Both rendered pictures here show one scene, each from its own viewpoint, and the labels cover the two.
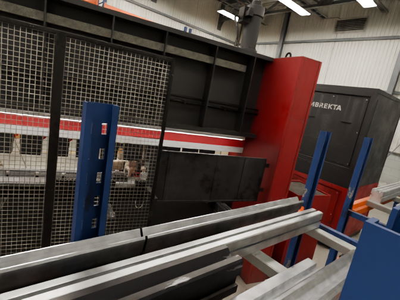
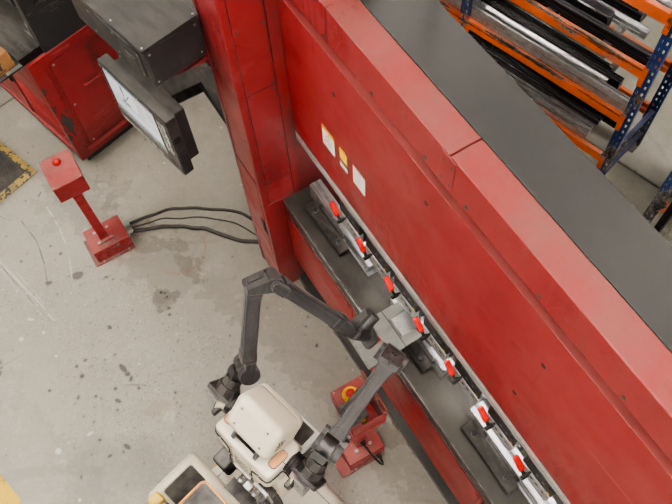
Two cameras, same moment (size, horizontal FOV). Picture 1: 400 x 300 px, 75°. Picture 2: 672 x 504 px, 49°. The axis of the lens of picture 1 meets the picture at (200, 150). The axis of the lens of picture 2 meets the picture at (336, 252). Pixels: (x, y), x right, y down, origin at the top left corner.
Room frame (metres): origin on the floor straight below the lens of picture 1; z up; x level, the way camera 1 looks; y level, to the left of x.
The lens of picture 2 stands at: (2.88, 1.44, 3.81)
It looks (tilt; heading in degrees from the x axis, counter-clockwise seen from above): 62 degrees down; 269
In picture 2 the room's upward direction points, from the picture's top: 4 degrees counter-clockwise
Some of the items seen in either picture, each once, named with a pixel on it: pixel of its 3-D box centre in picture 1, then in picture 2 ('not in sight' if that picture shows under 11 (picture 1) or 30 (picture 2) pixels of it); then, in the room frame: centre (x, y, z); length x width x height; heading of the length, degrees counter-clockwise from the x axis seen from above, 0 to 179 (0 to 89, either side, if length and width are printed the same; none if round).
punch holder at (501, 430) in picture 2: (109, 149); (509, 423); (2.31, 0.82, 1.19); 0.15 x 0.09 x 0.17; 117
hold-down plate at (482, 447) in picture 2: not in sight; (489, 456); (2.34, 0.87, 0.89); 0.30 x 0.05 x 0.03; 117
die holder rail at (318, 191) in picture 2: not in sight; (343, 226); (2.81, -0.19, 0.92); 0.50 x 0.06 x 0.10; 117
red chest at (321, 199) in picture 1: (287, 225); not in sight; (2.92, -1.20, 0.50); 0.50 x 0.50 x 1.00; 27
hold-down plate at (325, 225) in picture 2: not in sight; (327, 228); (2.88, -0.21, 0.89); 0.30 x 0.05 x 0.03; 117
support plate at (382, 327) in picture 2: not in sight; (384, 334); (2.69, 0.37, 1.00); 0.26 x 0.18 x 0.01; 27
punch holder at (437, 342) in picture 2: (152, 152); (443, 333); (2.49, 0.46, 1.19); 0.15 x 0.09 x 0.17; 117
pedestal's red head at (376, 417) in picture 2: not in sight; (358, 404); (2.82, 0.58, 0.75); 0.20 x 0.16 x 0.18; 114
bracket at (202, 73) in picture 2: not in sight; (203, 106); (3.39, -0.74, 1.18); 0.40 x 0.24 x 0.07; 117
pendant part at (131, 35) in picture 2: not in sight; (156, 75); (3.51, -0.63, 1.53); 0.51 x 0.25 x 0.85; 129
